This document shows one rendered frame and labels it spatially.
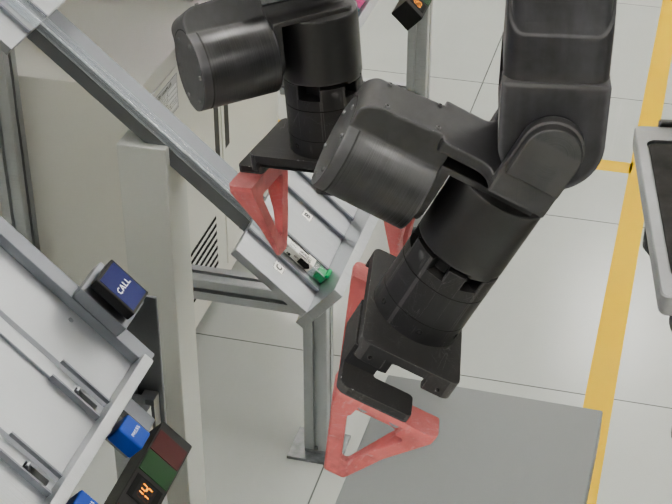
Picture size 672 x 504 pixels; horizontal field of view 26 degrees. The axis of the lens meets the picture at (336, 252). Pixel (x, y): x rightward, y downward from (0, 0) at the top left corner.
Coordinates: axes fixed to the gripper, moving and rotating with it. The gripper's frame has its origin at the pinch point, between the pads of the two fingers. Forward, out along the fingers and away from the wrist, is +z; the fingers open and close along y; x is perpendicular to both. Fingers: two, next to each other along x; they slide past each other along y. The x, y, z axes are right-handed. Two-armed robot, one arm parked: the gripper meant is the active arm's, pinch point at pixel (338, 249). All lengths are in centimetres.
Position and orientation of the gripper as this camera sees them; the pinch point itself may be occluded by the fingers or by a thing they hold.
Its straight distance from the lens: 110.9
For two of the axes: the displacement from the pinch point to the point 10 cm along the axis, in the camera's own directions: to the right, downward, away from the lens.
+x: 3.6, -4.9, 7.9
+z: 0.8, 8.6, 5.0
